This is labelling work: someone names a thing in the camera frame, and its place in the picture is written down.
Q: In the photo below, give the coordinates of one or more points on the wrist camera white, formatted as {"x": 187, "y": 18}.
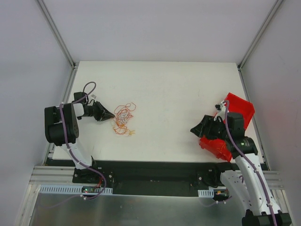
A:
{"x": 94, "y": 96}
{"x": 222, "y": 110}

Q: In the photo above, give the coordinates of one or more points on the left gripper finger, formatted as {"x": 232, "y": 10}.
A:
{"x": 104, "y": 117}
{"x": 101, "y": 112}

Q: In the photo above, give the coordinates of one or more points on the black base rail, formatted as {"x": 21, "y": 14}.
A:
{"x": 182, "y": 179}

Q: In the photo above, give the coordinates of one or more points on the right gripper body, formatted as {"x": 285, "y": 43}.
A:
{"x": 207, "y": 127}

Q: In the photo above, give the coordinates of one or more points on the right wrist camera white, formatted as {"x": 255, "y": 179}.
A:
{"x": 222, "y": 110}

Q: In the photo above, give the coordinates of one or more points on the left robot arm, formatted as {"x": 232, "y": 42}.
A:
{"x": 62, "y": 129}

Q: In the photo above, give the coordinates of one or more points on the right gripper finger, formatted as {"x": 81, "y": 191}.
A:
{"x": 201, "y": 131}
{"x": 205, "y": 121}

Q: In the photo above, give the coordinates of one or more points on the red plastic compartment bin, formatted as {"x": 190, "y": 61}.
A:
{"x": 236, "y": 122}

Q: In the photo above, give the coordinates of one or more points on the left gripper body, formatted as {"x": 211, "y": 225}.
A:
{"x": 98, "y": 111}

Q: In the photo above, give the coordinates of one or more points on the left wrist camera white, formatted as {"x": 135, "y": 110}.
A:
{"x": 94, "y": 96}

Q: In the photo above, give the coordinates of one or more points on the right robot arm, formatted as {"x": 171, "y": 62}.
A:
{"x": 252, "y": 194}

